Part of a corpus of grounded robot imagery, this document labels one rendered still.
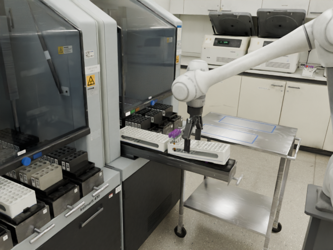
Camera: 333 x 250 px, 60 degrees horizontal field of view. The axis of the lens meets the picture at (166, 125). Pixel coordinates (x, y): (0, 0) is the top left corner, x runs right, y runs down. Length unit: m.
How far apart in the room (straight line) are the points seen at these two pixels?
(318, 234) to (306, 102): 2.29
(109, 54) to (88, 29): 0.17
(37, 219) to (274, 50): 1.08
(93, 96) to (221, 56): 2.57
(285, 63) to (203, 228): 2.12
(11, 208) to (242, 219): 1.35
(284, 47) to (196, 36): 3.31
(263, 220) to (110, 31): 1.44
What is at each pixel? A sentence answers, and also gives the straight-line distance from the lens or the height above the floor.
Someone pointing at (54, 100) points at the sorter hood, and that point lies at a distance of 1.16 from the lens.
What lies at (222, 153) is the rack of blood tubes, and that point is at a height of 0.89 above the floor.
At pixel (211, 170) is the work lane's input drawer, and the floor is 0.79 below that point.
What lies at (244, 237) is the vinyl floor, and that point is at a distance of 2.28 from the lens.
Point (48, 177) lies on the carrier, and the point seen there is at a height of 0.86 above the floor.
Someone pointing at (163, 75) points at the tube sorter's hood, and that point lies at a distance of 1.82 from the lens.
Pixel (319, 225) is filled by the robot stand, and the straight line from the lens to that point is 1.49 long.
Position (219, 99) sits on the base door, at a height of 0.47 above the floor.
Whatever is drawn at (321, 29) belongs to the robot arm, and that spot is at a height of 1.44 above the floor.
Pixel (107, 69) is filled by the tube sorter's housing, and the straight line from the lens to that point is 1.38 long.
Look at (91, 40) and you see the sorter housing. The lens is 1.29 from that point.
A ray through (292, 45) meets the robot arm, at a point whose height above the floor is 1.37.
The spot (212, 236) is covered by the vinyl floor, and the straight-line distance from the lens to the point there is 2.23.
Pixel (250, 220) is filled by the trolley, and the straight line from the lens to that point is 1.97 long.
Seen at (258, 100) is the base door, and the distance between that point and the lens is 3.66.
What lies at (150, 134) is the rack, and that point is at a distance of 1.56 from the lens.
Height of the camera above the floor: 1.46
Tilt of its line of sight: 21 degrees down
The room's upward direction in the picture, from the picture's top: 2 degrees clockwise
